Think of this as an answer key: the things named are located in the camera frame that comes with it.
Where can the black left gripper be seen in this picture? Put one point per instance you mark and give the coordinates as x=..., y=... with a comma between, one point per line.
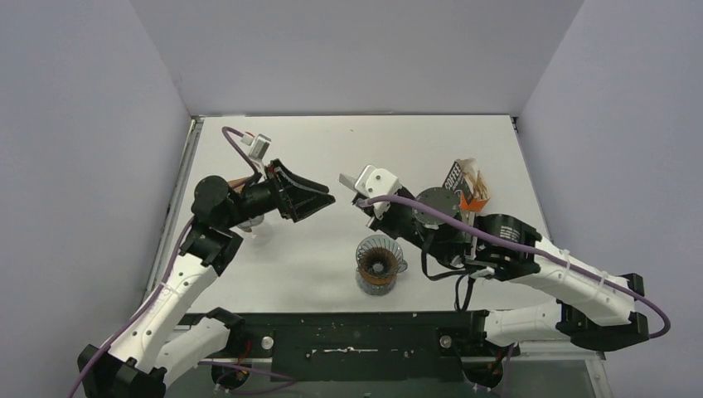
x=282, y=191

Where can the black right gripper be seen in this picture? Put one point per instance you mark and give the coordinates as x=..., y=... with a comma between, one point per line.
x=384, y=224

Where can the small clear glass cup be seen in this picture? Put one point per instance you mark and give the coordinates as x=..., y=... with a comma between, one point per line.
x=378, y=246

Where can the clear glass pitcher with handle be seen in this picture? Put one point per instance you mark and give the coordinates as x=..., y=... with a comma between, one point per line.
x=377, y=276

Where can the clear glass carafe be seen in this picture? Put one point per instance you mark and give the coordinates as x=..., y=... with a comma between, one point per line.
x=258, y=230

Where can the orange black coffee filter box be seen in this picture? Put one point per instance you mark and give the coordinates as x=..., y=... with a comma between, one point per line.
x=465, y=179

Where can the white paper coffee filter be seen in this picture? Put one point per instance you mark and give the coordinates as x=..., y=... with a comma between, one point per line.
x=348, y=181

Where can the brown paper coffee filter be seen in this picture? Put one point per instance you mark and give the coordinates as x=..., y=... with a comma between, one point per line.
x=239, y=183

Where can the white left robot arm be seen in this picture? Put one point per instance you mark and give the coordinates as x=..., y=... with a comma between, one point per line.
x=140, y=359

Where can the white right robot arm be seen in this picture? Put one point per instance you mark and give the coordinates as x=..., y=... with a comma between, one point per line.
x=588, y=308

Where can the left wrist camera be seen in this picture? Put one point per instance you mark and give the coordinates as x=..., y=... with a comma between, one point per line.
x=258, y=145

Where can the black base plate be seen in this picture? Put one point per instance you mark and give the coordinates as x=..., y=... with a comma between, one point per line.
x=444, y=346

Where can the aluminium rail frame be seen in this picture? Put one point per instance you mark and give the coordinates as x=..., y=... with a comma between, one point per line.
x=340, y=248

